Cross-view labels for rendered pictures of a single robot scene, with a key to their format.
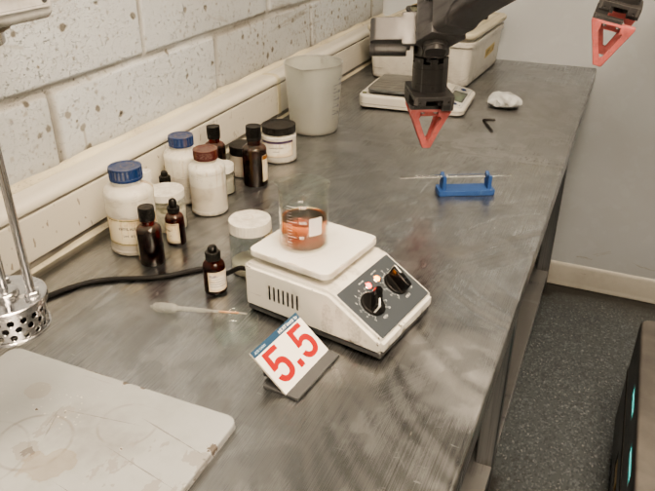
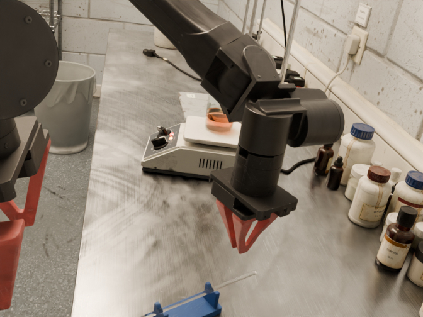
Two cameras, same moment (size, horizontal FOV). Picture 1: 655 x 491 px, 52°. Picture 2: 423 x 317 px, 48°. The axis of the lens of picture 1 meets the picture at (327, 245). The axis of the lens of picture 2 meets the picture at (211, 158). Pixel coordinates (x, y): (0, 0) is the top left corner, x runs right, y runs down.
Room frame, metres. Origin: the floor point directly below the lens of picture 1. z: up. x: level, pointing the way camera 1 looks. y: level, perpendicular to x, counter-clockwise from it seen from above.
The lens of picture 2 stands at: (1.47, -0.52, 1.23)
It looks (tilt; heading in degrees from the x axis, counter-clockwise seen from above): 27 degrees down; 143
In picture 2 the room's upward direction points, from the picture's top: 9 degrees clockwise
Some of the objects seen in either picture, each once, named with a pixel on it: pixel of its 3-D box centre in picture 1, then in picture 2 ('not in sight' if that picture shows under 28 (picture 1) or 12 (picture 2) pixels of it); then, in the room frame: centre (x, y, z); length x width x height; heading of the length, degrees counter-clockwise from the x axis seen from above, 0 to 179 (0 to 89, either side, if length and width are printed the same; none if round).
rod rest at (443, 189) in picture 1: (465, 182); (186, 307); (1.09, -0.24, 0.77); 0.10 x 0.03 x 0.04; 93
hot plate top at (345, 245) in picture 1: (314, 245); (213, 131); (0.74, 0.02, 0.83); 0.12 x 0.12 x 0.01; 56
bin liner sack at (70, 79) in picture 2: not in sight; (63, 107); (-0.89, 0.21, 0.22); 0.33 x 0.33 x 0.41
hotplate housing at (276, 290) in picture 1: (330, 281); (198, 148); (0.73, 0.00, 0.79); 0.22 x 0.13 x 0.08; 56
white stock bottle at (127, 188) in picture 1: (131, 207); (355, 154); (0.89, 0.29, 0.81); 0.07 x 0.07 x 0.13
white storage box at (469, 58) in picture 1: (438, 44); not in sight; (1.99, -0.32, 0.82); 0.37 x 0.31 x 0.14; 153
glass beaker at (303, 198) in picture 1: (301, 214); (222, 111); (0.74, 0.03, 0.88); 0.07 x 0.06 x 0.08; 72
